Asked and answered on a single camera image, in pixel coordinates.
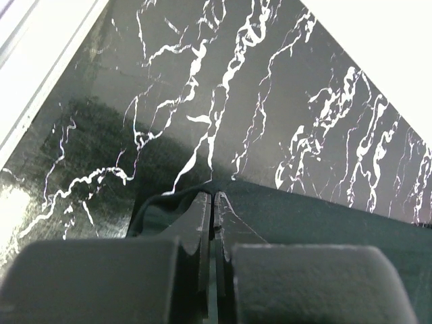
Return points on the black polo shirt blue logo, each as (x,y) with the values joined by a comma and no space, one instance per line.
(288,218)

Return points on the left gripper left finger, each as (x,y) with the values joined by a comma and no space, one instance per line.
(156,279)

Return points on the left aluminium frame post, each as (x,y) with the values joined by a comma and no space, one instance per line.
(38,40)

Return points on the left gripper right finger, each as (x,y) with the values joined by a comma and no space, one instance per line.
(259,282)

